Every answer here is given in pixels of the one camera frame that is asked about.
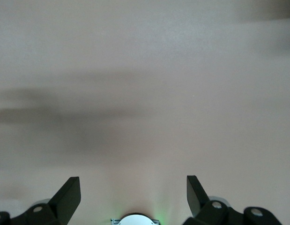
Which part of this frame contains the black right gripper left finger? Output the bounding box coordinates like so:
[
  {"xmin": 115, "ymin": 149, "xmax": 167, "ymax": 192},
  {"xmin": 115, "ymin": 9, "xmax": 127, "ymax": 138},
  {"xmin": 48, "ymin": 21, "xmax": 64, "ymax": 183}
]
[{"xmin": 0, "ymin": 177, "xmax": 80, "ymax": 225}]

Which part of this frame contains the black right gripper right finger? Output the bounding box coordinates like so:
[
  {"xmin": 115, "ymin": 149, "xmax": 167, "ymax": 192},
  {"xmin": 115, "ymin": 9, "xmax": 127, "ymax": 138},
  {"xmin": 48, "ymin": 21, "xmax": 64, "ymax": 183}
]
[{"xmin": 182, "ymin": 175, "xmax": 283, "ymax": 225}]

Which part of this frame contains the brown table cover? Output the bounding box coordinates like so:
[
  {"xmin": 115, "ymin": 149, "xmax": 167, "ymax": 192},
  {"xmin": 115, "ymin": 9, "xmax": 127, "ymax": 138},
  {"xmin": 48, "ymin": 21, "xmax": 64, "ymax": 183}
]
[{"xmin": 0, "ymin": 0, "xmax": 290, "ymax": 225}]

